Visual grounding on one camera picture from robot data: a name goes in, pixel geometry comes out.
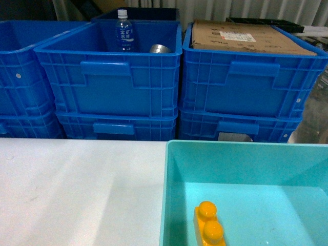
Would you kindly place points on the brown cardboard box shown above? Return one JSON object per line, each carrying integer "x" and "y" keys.
{"x": 228, "y": 36}

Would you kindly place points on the blue crate far left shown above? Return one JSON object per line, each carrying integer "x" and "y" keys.
{"x": 25, "y": 89}

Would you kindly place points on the lower left blue crate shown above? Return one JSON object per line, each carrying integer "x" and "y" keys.
{"x": 43, "y": 126}

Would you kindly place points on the silver metal can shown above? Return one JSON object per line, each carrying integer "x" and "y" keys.
{"x": 159, "y": 49}

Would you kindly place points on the yellow toy block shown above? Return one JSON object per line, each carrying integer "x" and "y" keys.
{"x": 208, "y": 229}

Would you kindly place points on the black tray in background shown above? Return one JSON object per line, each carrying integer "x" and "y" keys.
{"x": 284, "y": 25}

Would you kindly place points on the blue crate with bottle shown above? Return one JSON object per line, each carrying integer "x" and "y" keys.
{"x": 88, "y": 74}

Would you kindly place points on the lower middle blue crate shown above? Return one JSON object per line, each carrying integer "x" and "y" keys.
{"x": 110, "y": 127}

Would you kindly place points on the lower right blue crate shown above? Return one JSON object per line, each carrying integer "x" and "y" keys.
{"x": 197, "y": 125}

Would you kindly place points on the teal plastic bin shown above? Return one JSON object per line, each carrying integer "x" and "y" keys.
{"x": 265, "y": 193}

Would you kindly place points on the clear water bottle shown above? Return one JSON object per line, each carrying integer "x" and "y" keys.
{"x": 124, "y": 32}

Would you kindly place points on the blue crate with cardboard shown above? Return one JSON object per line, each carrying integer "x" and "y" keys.
{"x": 251, "y": 84}

